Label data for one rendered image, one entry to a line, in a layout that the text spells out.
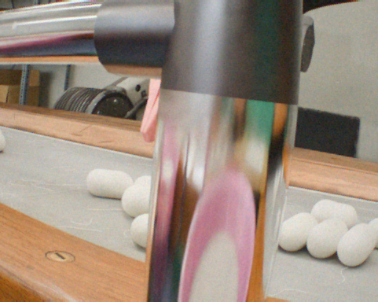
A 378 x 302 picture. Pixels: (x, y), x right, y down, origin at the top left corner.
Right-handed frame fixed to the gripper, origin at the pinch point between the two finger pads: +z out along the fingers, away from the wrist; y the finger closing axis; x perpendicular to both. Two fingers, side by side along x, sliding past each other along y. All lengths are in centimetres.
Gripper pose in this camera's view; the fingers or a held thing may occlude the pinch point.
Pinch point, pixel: (149, 130)
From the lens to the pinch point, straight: 46.4
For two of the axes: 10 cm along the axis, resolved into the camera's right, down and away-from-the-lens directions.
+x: 2.6, 7.0, 6.7
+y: 8.5, 1.6, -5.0
